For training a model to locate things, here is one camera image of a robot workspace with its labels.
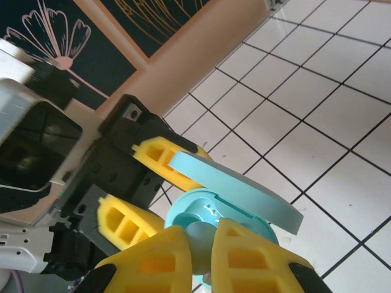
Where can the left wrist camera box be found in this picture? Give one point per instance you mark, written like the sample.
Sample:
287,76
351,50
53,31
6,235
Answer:
36,146

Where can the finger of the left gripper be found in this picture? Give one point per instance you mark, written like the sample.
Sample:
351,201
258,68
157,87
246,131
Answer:
122,219
152,152

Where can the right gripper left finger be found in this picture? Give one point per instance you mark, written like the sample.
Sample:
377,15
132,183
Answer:
146,268

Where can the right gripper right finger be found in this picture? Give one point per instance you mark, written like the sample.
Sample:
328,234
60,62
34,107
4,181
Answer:
250,268

